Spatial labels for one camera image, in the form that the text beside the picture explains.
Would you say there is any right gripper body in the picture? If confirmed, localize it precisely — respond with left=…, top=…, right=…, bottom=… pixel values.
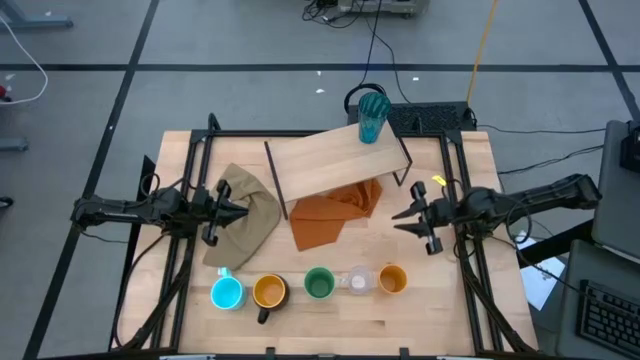
left=410, top=181, right=454, bottom=257

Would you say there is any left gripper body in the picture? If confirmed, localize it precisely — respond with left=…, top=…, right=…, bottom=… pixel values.
left=192, top=179, right=233, bottom=248

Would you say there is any orange plastic cup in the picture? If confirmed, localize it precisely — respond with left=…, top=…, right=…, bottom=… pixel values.
left=376, top=263, right=409, bottom=296

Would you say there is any clear glass footed mug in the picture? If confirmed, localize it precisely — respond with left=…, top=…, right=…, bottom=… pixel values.
left=339, top=264, right=377, bottom=297

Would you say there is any turquoise plastic mug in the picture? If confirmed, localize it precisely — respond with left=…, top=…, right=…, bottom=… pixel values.
left=209, top=266, right=249, bottom=312

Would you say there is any black mug with orange inside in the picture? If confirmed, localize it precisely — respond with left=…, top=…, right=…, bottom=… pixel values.
left=251, top=272, right=291, bottom=326

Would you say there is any blue faceted plastic tumbler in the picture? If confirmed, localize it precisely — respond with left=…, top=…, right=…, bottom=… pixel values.
left=356, top=90, right=393, bottom=146

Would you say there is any green plastic cup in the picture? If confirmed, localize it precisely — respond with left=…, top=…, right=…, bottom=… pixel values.
left=303, top=265, right=337, bottom=302

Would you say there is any wooden shelf with black legs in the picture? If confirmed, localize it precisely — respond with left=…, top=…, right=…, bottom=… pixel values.
left=262, top=119, right=415, bottom=222

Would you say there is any khaki cloth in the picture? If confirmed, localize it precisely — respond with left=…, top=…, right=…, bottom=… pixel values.
left=201, top=162, right=283, bottom=272

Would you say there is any orange cloth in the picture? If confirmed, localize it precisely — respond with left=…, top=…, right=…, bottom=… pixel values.
left=288, top=177, right=384, bottom=253

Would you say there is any black perforated box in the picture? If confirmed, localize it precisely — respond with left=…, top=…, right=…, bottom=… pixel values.
left=346, top=100, right=478, bottom=136

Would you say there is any white paper sheet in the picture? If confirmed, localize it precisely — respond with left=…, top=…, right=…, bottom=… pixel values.
left=514, top=229, right=567, bottom=313

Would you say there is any black keyboard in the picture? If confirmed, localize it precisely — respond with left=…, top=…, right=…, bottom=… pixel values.
left=575, top=279, right=640, bottom=359

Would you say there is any black desk device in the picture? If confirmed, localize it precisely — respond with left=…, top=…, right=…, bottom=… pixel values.
left=619, top=121, right=640, bottom=175

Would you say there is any grey table leg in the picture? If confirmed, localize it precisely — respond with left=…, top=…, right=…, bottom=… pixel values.
left=0, top=0, right=75, bottom=30

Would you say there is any black aluminium table frame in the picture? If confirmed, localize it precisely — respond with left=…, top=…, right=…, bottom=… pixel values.
left=108, top=113, right=539, bottom=360

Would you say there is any thin black cable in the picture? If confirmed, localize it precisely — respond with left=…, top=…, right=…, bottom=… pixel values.
left=496, top=144, right=606, bottom=177
left=476, top=123, right=607, bottom=137

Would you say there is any yellow cable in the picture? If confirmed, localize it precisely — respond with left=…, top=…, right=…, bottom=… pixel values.
left=465, top=0, right=501, bottom=107

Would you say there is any black floor cable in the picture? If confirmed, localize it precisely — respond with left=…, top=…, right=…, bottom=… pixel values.
left=358, top=0, right=412, bottom=105

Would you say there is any white cable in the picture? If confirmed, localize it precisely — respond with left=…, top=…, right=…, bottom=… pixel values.
left=0, top=14, right=50, bottom=107

